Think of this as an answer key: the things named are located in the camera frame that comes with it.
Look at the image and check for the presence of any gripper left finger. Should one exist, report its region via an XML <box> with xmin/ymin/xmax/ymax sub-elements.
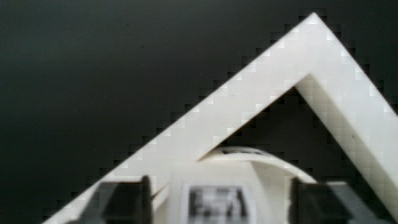
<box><xmin>68</xmin><ymin>176</ymin><xmax>153</xmax><ymax>224</ymax></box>

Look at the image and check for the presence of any white U-shaped fence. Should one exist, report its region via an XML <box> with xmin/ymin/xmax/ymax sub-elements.
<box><xmin>43</xmin><ymin>16</ymin><xmax>398</xmax><ymax>224</ymax></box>

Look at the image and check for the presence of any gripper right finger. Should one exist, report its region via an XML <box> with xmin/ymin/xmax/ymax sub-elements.
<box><xmin>289</xmin><ymin>179</ymin><xmax>381</xmax><ymax>224</ymax></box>

